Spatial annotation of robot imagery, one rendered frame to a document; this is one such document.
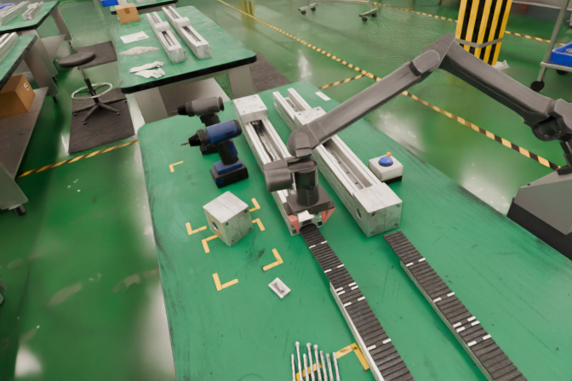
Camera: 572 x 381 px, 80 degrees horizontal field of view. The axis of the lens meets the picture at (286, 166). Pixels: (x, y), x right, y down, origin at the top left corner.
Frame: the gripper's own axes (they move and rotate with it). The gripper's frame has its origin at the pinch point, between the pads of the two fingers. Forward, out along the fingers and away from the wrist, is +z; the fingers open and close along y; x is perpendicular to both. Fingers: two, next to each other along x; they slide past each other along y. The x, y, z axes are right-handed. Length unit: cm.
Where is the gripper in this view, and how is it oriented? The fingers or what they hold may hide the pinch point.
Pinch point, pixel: (310, 224)
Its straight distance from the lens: 93.3
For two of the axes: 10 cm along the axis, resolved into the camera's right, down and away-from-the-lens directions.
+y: -9.5, 2.6, -1.9
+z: 1.1, 8.1, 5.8
